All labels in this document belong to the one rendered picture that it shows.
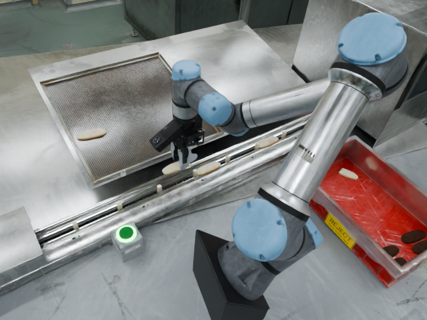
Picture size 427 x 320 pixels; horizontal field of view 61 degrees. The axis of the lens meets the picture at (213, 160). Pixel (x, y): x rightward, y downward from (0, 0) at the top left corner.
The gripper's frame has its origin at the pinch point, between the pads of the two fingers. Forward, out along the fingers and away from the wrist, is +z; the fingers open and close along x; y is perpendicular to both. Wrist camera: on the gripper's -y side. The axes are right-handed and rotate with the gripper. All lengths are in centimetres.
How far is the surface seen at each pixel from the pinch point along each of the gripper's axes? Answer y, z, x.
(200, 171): 9.1, 8.2, -0.2
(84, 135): -21.0, 1.0, 27.8
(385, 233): 50, 11, -50
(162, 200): -8.3, 7.8, -5.6
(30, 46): -1, 93, 279
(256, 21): 176, 55, 169
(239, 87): 46, 2, 29
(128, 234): -23.7, 3.5, -14.6
